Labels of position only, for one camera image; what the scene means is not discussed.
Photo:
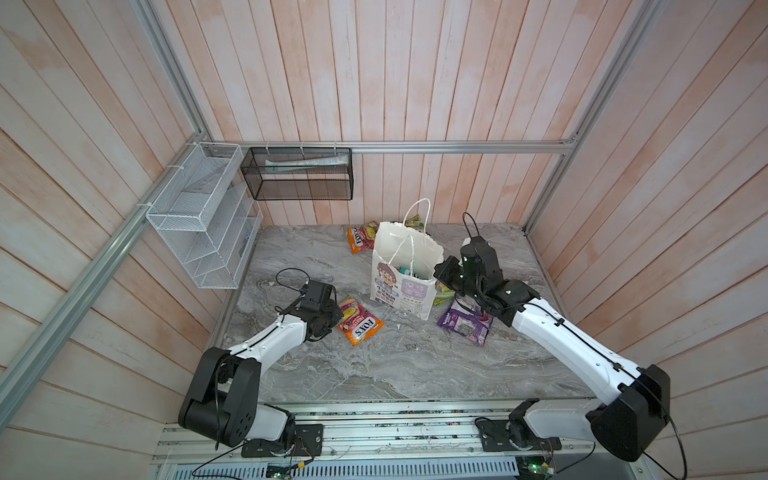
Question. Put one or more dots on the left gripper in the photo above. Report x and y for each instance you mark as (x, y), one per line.
(336, 318)

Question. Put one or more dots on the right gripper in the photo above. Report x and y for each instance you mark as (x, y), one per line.
(443, 274)

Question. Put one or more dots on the orange Fox's candy bag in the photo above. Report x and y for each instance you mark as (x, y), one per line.
(357, 323)

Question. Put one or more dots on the purple Fox's berries bag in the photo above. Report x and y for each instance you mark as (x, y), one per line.
(468, 321)

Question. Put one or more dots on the white paper bag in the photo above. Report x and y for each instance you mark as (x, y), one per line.
(397, 245)

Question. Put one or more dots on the green Spring Tea candy bag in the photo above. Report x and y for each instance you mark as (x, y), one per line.
(442, 294)

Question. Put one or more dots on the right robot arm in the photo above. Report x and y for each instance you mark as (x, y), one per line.
(631, 404)

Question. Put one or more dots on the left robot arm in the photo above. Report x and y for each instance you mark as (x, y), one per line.
(222, 402)

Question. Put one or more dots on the small orange candy bag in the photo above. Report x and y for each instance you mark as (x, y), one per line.
(362, 237)

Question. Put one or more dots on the green Fox's candy bag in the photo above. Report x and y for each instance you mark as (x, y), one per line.
(415, 222)

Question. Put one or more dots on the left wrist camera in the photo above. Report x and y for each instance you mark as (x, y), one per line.
(316, 296)

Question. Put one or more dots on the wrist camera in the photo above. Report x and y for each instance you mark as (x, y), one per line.
(316, 296)
(478, 258)

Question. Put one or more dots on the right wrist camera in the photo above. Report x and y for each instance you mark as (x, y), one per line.
(478, 258)

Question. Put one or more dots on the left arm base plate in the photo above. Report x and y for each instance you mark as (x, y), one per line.
(299, 440)

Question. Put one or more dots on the black mesh wall basket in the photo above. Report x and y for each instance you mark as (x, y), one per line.
(299, 173)

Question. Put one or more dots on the white wire mesh shelf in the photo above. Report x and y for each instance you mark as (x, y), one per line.
(206, 218)

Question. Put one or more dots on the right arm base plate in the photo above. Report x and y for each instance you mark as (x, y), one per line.
(505, 436)

